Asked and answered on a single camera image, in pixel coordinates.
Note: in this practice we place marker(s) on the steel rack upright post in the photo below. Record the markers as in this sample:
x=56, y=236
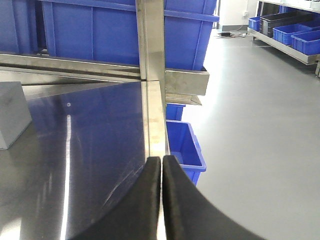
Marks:
x=151, y=39

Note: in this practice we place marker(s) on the steel rack shelf tray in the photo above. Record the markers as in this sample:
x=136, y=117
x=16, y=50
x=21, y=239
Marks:
x=45, y=70

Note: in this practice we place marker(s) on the black plastic bin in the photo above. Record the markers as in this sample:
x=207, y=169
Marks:
x=268, y=22

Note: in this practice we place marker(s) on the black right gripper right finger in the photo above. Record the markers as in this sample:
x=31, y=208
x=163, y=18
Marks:
x=188, y=215

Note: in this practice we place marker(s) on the large blue crate right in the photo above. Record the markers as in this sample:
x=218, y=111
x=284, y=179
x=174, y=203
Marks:
x=106, y=30

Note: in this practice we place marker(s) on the steel shelving cart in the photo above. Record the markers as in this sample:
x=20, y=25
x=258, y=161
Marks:
x=306, y=5

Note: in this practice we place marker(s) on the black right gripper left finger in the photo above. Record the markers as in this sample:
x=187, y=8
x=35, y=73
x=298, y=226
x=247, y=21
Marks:
x=136, y=215

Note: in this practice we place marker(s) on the small blue bin under table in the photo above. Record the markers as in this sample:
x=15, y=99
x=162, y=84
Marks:
x=183, y=143

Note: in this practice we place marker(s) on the large blue crate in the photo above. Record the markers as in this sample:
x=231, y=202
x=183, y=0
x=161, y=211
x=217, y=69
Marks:
x=106, y=30
x=22, y=28

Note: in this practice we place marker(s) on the gray foam base block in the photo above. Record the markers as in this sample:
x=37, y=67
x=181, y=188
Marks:
x=15, y=116

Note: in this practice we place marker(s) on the blue bin on cart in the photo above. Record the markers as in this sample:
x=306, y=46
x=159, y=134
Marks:
x=254, y=23
x=307, y=43
x=283, y=34

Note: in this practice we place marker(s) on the large blue crate left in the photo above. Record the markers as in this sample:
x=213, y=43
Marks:
x=22, y=28

